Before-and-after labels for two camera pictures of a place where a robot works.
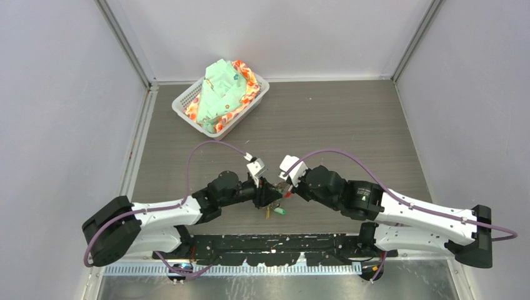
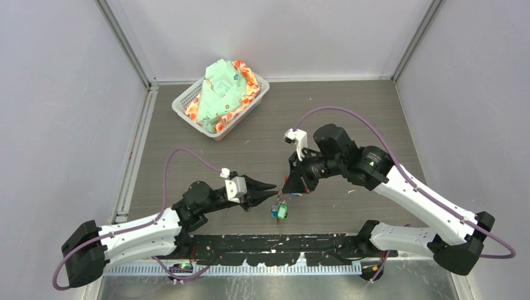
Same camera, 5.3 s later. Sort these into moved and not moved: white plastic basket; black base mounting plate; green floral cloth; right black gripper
Moved: right black gripper
Not moved: white plastic basket; black base mounting plate; green floral cloth
